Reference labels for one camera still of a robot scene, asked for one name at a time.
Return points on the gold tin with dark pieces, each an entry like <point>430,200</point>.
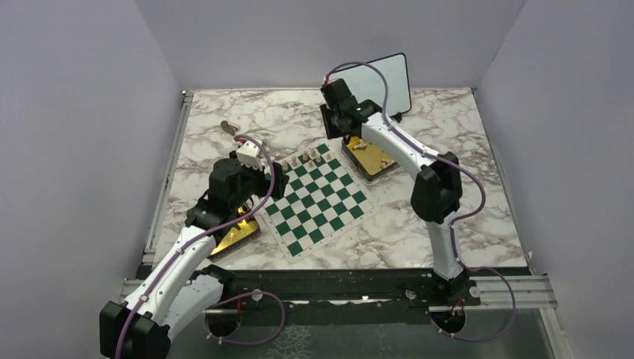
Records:
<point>241,234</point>

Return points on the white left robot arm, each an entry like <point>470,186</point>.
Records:
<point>149,319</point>

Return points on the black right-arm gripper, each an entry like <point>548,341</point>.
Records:
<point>330,132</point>

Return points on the green white chess mat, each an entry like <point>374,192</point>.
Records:
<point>320,205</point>

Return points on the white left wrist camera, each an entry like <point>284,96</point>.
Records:
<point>249,155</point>

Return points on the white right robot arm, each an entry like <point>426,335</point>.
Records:
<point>437,186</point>

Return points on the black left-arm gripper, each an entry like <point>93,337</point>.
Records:
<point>280,181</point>

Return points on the gold tin with white pieces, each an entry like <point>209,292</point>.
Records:
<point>369,160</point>

